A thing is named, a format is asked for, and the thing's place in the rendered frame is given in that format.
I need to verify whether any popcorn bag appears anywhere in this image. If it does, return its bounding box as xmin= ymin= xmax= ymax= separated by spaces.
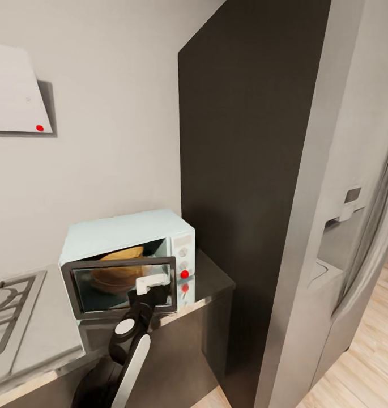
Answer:
xmin=92 ymin=244 xmax=144 ymax=261

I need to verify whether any microwave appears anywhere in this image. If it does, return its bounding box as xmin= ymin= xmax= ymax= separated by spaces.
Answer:
xmin=58 ymin=208 xmax=195 ymax=320

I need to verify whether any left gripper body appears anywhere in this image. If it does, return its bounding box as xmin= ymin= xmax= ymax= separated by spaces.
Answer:
xmin=128 ymin=285 xmax=167 ymax=314

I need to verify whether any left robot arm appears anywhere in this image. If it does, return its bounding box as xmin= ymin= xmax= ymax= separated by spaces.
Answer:
xmin=71 ymin=273 xmax=171 ymax=408

